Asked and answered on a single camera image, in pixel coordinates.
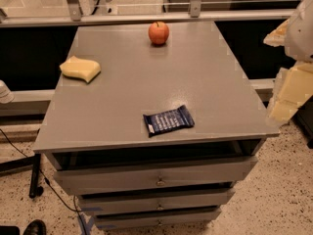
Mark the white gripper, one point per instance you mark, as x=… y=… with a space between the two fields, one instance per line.
x=300 y=36

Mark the blue rxbar blueberry wrapper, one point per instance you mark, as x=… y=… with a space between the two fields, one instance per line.
x=168 y=121

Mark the red apple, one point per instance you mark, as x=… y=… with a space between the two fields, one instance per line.
x=158 y=33

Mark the top grey drawer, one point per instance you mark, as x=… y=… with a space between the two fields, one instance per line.
x=154 y=176

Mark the grey drawer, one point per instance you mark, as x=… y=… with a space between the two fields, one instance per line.
x=155 y=218
x=154 y=176
x=163 y=202

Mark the grey drawer cabinet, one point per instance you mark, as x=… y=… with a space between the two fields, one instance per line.
x=161 y=134

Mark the bottom grey drawer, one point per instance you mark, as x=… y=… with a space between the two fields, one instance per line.
x=155 y=218

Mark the yellow sponge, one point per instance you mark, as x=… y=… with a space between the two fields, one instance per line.
x=80 y=68

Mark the middle grey drawer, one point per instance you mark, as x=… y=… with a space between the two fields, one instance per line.
x=163 y=202

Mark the black stand leg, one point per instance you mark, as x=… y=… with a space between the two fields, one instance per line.
x=35 y=190

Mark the black shoe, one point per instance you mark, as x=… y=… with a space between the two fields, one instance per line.
x=36 y=227

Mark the grey metal railing frame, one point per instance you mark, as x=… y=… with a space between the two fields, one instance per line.
x=16 y=13

